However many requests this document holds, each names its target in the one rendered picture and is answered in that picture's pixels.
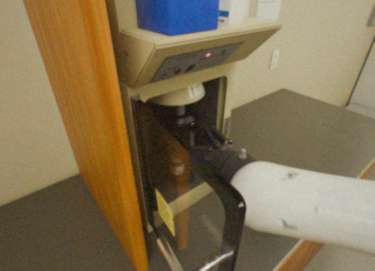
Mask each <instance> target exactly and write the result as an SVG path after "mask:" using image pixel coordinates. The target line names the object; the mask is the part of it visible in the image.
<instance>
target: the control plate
mask: <svg viewBox="0 0 375 271"><path fill-rule="evenodd" d="M242 44H243V42H238V43H234V44H231V45H223V46H220V47H216V48H209V49H206V50H202V51H194V52H191V53H183V54H180V55H177V56H169V57H166V58H165V60H164V62H163V63H162V64H161V66H160V68H159V69H158V71H157V72H156V74H155V76H154V77H153V79H152V80H151V82H150V83H152V82H157V81H161V80H163V79H168V78H172V77H177V76H179V75H183V74H188V73H191V72H196V71H199V70H203V69H207V68H210V67H214V66H219V65H221V64H222V63H224V62H225V60H227V58H229V57H230V55H232V54H233V53H234V52H235V51H236V50H237V49H238V48H239V47H240V46H241V45H242ZM224 50H226V51H225V53H222V51H224ZM208 53H211V54H210V55H209V56H206V55H207V54H208ZM217 60H220V61H219V63H218V62H217ZM209 62H212V64H211V65H210V64H209ZM193 64H196V66H194V68H193V69H192V70H191V71H188V72H185V71H186V69H187V68H188V67H189V66H191V65H193ZM201 64H203V67H201V66H200V65H201ZM178 69H181V72H180V73H179V74H174V72H175V71H176V70H178ZM164 73H167V74H166V75H164V76H162V74H164Z"/></svg>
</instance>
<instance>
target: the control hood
mask: <svg viewBox="0 0 375 271"><path fill-rule="evenodd" d="M283 24H284V22H283V21H277V20H271V19H261V18H252V17H247V16H243V22H242V23H240V24H233V25H230V26H226V25H222V24H218V28H217V29H216V30H211V31H204V32H196V33H191V34H180V35H176V36H171V37H170V36H168V35H165V34H159V33H157V32H152V31H148V30H146V29H140V28H134V29H122V31H121V32H120V37H121V41H122V53H123V57H124V65H125V72H126V77H127V85H129V86H130V87H133V88H136V87H141V86H145V85H150V84H152V83H156V82H152V83H150V82H151V80H152V79H153V77H154V76H155V74H156V72H157V71H158V69H159V68H160V66H161V64H162V63H163V62H164V60H165V58H166V57H169V56H177V55H180V54H183V53H191V52H194V51H202V50H206V49H209V48H216V47H220V46H223V45H231V44H234V43H238V42H243V44H242V45H241V46H240V47H239V48H238V49H237V50H236V51H235V52H234V53H233V54H232V55H230V57H229V58H227V60H225V62H224V63H222V64H221V65H219V66H222V65H225V64H230V63H232V62H237V61H241V60H243V59H246V58H248V56H250V55H251V54H252V53H253V52H254V51H256V49H257V48H259V47H260V46H261V45H262V44H264V42H266V41H267V40H268V39H269V38H270V37H271V36H272V35H274V33H276V32H277V31H278V30H280V29H281V28H282V25H283Z"/></svg>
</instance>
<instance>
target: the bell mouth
mask: <svg viewBox="0 0 375 271"><path fill-rule="evenodd" d="M204 94H205V91H204V87H203V85H202V83H198V84H196V85H191V86H188V87H184V88H181V89H178V90H174V91H172V92H169V93H164V94H161V95H157V96H154V97H151V98H148V101H150V102H151V103H156V104H159V105H169V106H175V105H185V104H188V103H194V102H195V101H197V100H200V99H201V98H202V97H203V96H204Z"/></svg>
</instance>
